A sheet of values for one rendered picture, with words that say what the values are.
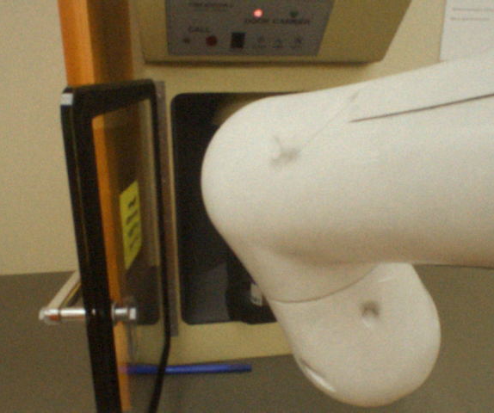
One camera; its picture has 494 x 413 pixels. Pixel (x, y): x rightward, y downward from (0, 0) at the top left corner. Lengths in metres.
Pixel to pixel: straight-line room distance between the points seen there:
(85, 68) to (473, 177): 0.45
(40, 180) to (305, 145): 0.96
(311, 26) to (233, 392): 0.52
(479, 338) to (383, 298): 0.65
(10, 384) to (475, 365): 0.74
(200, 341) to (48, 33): 0.71
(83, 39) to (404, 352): 0.44
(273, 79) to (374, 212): 0.46
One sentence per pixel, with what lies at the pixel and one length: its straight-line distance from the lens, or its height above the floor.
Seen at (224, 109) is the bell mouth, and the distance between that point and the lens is 0.70.
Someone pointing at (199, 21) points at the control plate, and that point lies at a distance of 0.56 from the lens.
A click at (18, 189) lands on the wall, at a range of 1.15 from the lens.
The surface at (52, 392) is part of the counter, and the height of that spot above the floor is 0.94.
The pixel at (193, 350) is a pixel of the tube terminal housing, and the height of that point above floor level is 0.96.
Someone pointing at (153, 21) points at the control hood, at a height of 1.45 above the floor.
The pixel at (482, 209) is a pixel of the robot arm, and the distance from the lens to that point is 0.17.
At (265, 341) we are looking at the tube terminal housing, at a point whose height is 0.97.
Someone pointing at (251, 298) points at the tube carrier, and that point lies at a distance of 0.67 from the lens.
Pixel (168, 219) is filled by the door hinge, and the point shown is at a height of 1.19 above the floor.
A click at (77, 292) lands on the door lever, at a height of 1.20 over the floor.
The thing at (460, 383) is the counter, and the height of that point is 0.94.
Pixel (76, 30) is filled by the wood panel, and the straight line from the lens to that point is 0.55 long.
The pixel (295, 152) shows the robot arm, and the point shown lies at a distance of 0.22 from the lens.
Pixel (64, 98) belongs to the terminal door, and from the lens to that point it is 0.32.
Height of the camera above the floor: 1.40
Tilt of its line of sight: 17 degrees down
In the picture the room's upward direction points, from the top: straight up
